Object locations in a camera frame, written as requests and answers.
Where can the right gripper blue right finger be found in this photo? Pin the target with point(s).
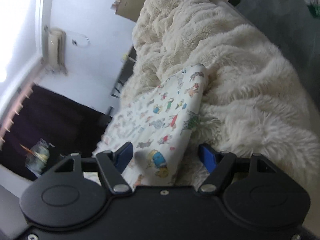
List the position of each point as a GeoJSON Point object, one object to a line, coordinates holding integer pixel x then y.
{"type": "Point", "coordinates": [220, 166]}

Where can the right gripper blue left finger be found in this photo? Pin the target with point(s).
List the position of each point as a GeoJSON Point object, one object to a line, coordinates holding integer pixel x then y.
{"type": "Point", "coordinates": [111, 166]}

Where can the white cartoon print garment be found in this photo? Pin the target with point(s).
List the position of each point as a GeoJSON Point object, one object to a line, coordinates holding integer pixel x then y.
{"type": "Point", "coordinates": [158, 124]}

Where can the dark folding desk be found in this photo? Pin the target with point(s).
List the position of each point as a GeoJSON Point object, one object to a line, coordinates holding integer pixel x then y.
{"type": "Point", "coordinates": [129, 61]}

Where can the black curtain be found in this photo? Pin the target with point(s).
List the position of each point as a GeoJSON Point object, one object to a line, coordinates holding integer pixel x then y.
{"type": "Point", "coordinates": [67, 126]}

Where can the cream fluffy blanket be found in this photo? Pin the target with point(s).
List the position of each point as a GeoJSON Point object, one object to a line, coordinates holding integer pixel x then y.
{"type": "Point", "coordinates": [253, 103]}

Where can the brown cardboard box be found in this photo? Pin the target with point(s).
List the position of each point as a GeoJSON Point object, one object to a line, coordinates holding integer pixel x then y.
{"type": "Point", "coordinates": [129, 9]}

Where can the white wall air conditioner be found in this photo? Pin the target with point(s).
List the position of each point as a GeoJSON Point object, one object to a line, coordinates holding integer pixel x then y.
{"type": "Point", "coordinates": [54, 51]}

